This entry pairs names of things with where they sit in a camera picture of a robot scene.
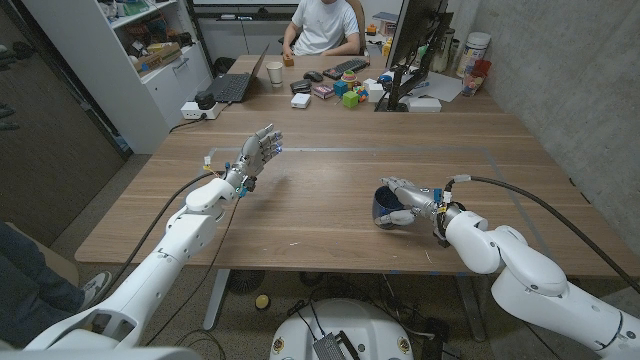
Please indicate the white cube box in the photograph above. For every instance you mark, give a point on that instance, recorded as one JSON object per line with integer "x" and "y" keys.
{"x": 375, "y": 93}

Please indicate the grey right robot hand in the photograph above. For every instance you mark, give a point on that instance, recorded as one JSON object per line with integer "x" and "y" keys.
{"x": 422, "y": 202}

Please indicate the white shelf cabinet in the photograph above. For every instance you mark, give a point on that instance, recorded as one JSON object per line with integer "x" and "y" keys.
{"x": 130, "y": 100}

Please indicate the brown office chair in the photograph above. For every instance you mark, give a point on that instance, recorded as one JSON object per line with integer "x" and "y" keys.
{"x": 362, "y": 25}

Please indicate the flat white box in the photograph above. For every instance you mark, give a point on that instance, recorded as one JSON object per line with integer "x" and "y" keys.
{"x": 424, "y": 104}

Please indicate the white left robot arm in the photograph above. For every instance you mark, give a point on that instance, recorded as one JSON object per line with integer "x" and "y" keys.
{"x": 165, "y": 265}

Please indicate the green cube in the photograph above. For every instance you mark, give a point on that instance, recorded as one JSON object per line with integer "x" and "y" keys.
{"x": 350, "y": 99}

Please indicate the jar with red lid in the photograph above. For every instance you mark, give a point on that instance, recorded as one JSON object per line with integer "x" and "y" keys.
{"x": 475, "y": 77}

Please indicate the yellow bottle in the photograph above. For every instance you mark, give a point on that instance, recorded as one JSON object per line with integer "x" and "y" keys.
{"x": 387, "y": 47}

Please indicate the black open laptop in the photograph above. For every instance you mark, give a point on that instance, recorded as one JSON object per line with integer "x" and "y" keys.
{"x": 230, "y": 87}

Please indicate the black wallet case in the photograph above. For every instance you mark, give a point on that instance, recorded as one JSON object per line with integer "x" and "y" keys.
{"x": 301, "y": 86}

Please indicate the person in blue jeans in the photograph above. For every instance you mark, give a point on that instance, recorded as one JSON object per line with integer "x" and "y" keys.
{"x": 25, "y": 295}

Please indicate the grey finned electronics module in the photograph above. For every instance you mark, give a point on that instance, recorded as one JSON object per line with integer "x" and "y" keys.
{"x": 330, "y": 348}

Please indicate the white robot torso base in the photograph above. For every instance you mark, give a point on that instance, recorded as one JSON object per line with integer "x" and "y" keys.
{"x": 370, "y": 325}

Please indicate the white canister with lid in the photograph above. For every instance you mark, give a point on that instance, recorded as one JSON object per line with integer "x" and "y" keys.
{"x": 473, "y": 52}

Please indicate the white left wrist tag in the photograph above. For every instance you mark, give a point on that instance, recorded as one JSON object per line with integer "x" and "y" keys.
{"x": 207, "y": 161}

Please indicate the dark blue ceramic mug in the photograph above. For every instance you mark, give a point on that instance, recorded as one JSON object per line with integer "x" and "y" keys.
{"x": 385, "y": 202}

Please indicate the round black fan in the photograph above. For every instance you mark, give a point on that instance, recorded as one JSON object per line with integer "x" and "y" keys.
{"x": 246, "y": 281}

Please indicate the black computer monitor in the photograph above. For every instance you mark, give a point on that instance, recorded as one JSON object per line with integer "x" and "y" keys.
{"x": 398, "y": 92}
{"x": 415, "y": 30}

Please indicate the white paper cup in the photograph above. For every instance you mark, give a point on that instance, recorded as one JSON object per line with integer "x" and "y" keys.
{"x": 274, "y": 75}

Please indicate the tall drinks bottle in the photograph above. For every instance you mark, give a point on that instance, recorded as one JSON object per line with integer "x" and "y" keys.
{"x": 443, "y": 50}

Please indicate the black power adapter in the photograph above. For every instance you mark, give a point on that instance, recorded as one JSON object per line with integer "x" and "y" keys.
{"x": 204, "y": 100}

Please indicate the cardboard box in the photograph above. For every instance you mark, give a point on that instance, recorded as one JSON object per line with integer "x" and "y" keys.
{"x": 157, "y": 57}

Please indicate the black keyboard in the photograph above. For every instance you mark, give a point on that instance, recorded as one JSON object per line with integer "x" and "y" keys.
{"x": 346, "y": 68}

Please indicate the small brown wooden block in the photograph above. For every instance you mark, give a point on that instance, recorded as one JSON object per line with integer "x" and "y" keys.
{"x": 289, "y": 62}

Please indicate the seated person in white t-shirt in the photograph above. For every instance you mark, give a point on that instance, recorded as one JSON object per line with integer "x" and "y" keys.
{"x": 322, "y": 25}

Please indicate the blue cube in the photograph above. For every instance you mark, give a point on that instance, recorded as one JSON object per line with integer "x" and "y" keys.
{"x": 340, "y": 88}

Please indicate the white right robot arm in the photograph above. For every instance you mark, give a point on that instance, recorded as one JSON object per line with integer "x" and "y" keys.
{"x": 530, "y": 280}

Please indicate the small pink box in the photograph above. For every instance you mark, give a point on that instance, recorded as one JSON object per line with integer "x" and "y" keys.
{"x": 323, "y": 91}

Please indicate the yellow ball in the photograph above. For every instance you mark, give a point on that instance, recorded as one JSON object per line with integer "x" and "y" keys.
{"x": 262, "y": 302}

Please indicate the white paper sheet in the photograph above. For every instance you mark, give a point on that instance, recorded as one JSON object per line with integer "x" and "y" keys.
{"x": 442, "y": 85}

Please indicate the white power strip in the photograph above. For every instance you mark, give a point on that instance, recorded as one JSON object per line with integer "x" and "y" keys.
{"x": 192, "y": 111}

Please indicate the colourful puzzle cube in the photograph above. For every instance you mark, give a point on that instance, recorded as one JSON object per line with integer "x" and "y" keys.
{"x": 361, "y": 93}

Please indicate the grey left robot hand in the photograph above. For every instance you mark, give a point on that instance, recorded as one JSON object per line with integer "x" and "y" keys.
{"x": 257, "y": 152}

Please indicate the black computer mouse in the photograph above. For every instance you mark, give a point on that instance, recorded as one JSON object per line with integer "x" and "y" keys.
{"x": 313, "y": 76}

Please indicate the beige chair seat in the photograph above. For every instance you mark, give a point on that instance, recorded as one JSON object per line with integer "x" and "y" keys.
{"x": 50, "y": 260}

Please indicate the black backpack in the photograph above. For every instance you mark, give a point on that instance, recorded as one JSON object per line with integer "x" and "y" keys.
{"x": 224, "y": 66}

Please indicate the white table leg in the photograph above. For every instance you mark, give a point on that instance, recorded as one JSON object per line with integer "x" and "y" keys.
{"x": 471, "y": 307}
{"x": 217, "y": 300}

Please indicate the small white charger box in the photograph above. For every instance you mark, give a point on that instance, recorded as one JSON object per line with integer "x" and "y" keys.
{"x": 301, "y": 101}

